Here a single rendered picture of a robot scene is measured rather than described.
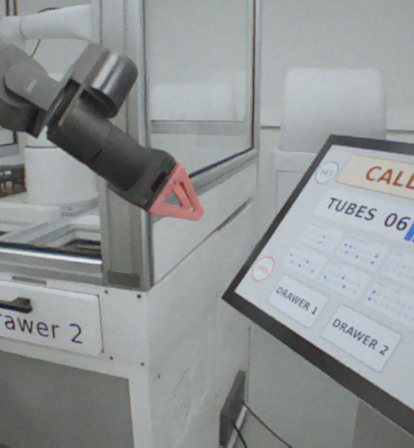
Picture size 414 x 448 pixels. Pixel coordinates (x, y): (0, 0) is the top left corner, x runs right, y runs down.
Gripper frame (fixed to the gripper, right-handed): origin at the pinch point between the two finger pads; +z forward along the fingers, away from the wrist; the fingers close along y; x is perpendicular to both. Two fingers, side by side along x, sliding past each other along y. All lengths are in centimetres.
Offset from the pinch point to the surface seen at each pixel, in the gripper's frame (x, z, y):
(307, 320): 3.9, 14.5, -12.9
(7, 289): 27.7, -5.1, 33.2
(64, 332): 27.9, 5.4, 24.8
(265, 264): 0.0, 14.7, -0.5
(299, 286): 0.7, 14.6, -8.6
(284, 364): 23, 149, 106
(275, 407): 38, 130, 81
